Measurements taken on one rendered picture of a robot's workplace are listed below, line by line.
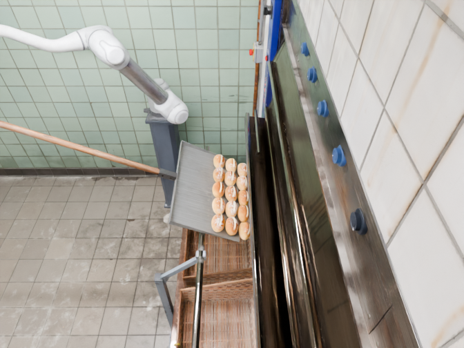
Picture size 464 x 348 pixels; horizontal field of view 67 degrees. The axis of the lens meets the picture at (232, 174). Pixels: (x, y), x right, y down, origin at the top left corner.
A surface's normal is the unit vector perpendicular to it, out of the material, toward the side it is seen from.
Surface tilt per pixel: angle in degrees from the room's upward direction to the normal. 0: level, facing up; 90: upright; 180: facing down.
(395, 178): 90
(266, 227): 9
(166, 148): 90
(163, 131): 90
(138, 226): 0
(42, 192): 0
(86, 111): 90
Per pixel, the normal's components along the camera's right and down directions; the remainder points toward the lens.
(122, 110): 0.00, 0.73
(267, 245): 0.17, -0.68
